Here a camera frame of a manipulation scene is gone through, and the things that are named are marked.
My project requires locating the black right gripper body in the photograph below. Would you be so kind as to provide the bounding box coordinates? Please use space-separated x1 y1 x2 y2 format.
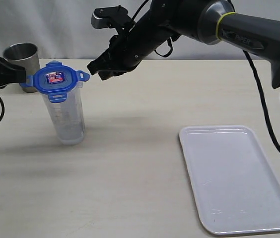
106 14 172 72

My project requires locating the stainless steel cup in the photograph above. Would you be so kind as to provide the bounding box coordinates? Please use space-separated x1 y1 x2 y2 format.
2 42 40 94

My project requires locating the blue four-tab container lid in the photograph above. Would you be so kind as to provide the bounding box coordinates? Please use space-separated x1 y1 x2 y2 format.
22 60 90 104

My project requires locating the clear plastic container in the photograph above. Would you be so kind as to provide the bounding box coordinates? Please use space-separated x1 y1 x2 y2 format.
37 82 85 145

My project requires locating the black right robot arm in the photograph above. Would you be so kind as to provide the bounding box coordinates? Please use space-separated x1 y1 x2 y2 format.
87 0 280 89

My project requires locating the white plastic tray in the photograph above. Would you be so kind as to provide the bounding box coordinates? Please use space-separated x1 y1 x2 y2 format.
179 125 280 236

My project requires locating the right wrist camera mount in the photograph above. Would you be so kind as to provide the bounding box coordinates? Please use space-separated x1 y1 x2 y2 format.
91 5 135 34

